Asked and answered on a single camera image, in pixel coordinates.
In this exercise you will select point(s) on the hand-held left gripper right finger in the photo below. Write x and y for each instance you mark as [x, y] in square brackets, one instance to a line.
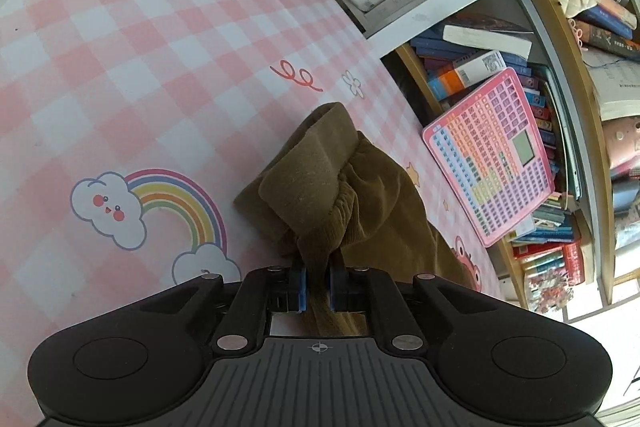
[335, 288]

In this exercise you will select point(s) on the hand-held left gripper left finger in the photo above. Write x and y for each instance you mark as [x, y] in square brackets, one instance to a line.
[299, 288]

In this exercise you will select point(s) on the pink toy learning tablet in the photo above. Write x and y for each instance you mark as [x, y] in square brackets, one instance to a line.
[492, 157]

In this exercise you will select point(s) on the colourful bead tree ornament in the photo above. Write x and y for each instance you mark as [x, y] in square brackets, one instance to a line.
[547, 289]

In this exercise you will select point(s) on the row of slanted colourful books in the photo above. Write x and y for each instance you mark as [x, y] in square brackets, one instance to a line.
[545, 227]

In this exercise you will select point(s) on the row of blue books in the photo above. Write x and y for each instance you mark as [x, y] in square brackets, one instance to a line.
[450, 79]

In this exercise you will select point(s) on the thick red dictionary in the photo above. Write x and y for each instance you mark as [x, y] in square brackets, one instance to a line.
[572, 262]

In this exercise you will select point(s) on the pink checkered cartoon desk mat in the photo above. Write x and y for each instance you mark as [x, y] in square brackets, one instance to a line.
[150, 82]

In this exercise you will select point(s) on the white barcode box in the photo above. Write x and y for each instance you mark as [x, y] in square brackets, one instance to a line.
[480, 67]

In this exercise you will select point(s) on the teal flat laptop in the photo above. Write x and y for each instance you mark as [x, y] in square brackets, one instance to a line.
[565, 132]

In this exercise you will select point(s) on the black and white paperback book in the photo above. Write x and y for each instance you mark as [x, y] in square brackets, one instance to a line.
[487, 39]

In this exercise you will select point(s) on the pink round ornament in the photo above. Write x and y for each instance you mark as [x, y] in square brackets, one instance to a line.
[622, 147]

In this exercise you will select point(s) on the open white paper book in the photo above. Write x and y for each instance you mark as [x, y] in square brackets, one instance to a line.
[617, 82]

